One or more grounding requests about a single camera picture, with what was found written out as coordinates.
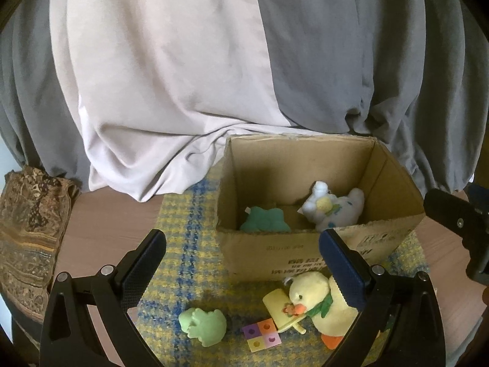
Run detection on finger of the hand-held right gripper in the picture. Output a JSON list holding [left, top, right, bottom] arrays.
[[423, 187, 479, 238]]

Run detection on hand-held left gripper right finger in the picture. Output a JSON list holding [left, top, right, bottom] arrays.
[[319, 228, 447, 367]]

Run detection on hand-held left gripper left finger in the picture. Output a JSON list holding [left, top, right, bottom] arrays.
[[39, 228, 167, 367]]

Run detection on brown cardboard box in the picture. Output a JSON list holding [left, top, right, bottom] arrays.
[[216, 134, 426, 284]]

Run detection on yellow and blue woven mat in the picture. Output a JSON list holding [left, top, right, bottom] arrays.
[[135, 161, 428, 367]]

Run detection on yellow duck plush toy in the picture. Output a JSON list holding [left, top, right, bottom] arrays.
[[285, 271, 367, 350]]

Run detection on white plush toy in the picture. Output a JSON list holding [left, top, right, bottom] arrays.
[[297, 181, 365, 232]]

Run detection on dark green plush toy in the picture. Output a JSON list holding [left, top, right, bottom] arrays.
[[240, 206, 292, 234]]

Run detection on light green frog toy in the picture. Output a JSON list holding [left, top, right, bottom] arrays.
[[178, 307, 227, 348]]

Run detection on four-colour square toy tile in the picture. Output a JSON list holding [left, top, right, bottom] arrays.
[[241, 318, 282, 353]]

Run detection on brown patterned cloth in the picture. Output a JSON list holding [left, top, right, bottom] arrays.
[[0, 165, 81, 322]]

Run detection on beige cloth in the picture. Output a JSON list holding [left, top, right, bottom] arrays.
[[50, 0, 295, 203]]

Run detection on grey cloth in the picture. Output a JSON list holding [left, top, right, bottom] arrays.
[[0, 0, 489, 199]]

